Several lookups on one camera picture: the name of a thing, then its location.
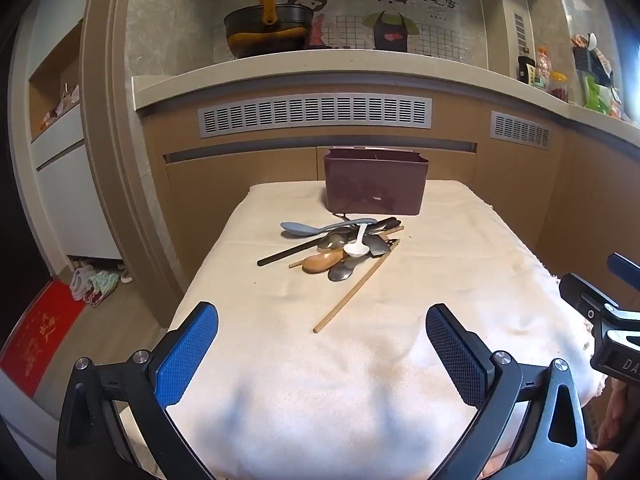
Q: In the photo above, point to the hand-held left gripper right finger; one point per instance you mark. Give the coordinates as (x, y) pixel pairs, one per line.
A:
(455, 355)

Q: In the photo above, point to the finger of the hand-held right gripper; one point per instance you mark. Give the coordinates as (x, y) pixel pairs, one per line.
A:
(585, 292)
(622, 266)

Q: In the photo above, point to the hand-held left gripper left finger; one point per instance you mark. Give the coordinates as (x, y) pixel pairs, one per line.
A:
(190, 355)

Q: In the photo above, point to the white plastic spoon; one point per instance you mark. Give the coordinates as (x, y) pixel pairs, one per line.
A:
(355, 249)

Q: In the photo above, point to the light blue plastic spoon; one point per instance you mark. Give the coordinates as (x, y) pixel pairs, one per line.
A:
(295, 228)

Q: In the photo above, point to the maroon plastic utensil holder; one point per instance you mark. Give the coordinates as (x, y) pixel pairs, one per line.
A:
(375, 182)

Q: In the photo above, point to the person's right forearm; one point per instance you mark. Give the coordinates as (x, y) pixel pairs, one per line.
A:
(622, 425)

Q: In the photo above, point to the pile of slippers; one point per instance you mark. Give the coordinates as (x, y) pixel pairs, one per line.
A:
(95, 282)

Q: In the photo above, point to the cream tablecloth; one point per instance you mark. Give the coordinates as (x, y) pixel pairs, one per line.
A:
(325, 385)

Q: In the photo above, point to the red floor mat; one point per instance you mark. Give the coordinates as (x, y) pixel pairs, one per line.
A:
(37, 332)

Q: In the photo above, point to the wooden spoon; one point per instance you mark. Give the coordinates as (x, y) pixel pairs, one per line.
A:
(320, 261)

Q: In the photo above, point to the short grey vent grille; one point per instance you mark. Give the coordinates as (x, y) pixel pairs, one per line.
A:
(521, 130)

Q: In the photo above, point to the green packet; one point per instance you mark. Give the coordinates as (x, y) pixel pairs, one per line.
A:
(597, 96)

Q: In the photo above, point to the glass jar with red contents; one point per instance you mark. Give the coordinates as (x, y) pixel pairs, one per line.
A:
(558, 86)

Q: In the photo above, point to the black utensil rack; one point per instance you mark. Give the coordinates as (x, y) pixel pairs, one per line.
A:
(587, 57)

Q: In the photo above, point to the orange-capped clear bottle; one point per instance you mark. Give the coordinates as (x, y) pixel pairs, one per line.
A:
(542, 70)

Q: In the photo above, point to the dark sauce bottle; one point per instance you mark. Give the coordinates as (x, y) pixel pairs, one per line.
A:
(525, 70)

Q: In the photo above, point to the white storage cabinet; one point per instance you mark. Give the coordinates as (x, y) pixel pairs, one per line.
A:
(65, 160)

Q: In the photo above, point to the long grey vent grille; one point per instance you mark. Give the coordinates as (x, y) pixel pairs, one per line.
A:
(315, 115)

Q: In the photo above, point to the beige stone kitchen countertop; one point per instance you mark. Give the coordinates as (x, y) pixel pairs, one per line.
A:
(350, 72)

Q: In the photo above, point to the small white wall vent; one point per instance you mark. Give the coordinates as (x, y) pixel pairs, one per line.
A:
(520, 29)

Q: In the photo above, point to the cartoon wall sticker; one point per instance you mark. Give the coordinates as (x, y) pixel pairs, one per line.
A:
(400, 15)

